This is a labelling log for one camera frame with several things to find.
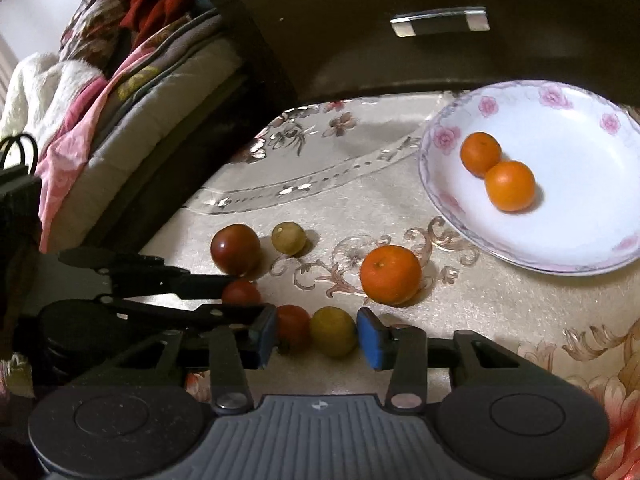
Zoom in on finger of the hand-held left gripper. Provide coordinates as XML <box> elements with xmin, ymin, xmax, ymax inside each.
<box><xmin>58</xmin><ymin>247</ymin><xmax>239</xmax><ymax>302</ymax></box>
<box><xmin>95</xmin><ymin>296</ymin><xmax>277</xmax><ymax>332</ymax></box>

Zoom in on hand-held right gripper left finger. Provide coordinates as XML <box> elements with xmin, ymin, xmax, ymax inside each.
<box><xmin>107</xmin><ymin>304</ymin><xmax>279</xmax><ymax>414</ymax></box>

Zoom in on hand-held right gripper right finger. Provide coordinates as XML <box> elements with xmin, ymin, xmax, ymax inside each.
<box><xmin>355</xmin><ymin>308</ymin><xmax>527</xmax><ymax>410</ymax></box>

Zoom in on yellow tomato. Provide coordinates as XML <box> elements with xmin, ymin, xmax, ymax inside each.
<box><xmin>308</xmin><ymin>306</ymin><xmax>359</xmax><ymax>359</ymax></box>

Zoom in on small red tomato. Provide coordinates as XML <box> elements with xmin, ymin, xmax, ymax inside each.
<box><xmin>221</xmin><ymin>279</ymin><xmax>262</xmax><ymax>307</ymax></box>

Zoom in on white floral rim plate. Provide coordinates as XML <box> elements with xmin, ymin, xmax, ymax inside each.
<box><xmin>417</xmin><ymin>79</ymin><xmax>640</xmax><ymax>276</ymax></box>

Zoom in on red tomato with stem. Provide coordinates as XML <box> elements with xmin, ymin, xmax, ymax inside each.
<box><xmin>276</xmin><ymin>304</ymin><xmax>312</xmax><ymax>355</ymax></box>

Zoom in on large orange mandarin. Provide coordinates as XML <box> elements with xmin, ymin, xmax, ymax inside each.
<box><xmin>359</xmin><ymin>244</ymin><xmax>423</xmax><ymax>307</ymax></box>

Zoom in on large dark red tomato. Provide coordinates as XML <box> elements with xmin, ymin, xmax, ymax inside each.
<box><xmin>210</xmin><ymin>224</ymin><xmax>262</xmax><ymax>277</ymax></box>

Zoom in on small yellow-green tomato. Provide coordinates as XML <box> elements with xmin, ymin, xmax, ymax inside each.
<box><xmin>271</xmin><ymin>221</ymin><xmax>307</xmax><ymax>256</ymax></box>

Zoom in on pink floral sheet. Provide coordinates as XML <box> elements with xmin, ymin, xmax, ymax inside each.
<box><xmin>36</xmin><ymin>35</ymin><xmax>168</xmax><ymax>255</ymax></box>

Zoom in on white fluffy blanket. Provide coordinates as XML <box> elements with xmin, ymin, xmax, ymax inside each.
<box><xmin>0</xmin><ymin>52</ymin><xmax>109</xmax><ymax>162</ymax></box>

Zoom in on floral plastic tablecloth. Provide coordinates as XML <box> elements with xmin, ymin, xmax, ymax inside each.
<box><xmin>135</xmin><ymin>82</ymin><xmax>640</xmax><ymax>480</ymax></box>

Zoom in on grey mattress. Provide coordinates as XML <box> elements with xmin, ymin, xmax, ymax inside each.
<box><xmin>82</xmin><ymin>12</ymin><xmax>251</xmax><ymax>241</ymax></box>

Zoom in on medium orange mandarin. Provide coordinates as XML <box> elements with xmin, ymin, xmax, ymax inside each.
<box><xmin>484</xmin><ymin>160</ymin><xmax>536</xmax><ymax>213</ymax></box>

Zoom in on small orange mandarin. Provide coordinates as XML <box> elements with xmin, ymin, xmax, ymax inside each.
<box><xmin>460</xmin><ymin>131</ymin><xmax>503</xmax><ymax>178</ymax></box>

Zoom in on brown floral quilt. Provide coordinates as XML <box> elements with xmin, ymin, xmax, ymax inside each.
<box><xmin>58</xmin><ymin>0</ymin><xmax>151</xmax><ymax>67</ymax></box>

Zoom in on dark wooden cabinet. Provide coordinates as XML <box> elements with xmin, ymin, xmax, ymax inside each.
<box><xmin>206</xmin><ymin>0</ymin><xmax>640</xmax><ymax>107</ymax></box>

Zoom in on dark bed frame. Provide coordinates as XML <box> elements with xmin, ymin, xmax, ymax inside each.
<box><xmin>90</xmin><ymin>72</ymin><xmax>288</xmax><ymax>261</ymax></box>

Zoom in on metal drawer handle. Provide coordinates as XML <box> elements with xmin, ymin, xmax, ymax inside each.
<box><xmin>390</xmin><ymin>6</ymin><xmax>490</xmax><ymax>39</ymax></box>

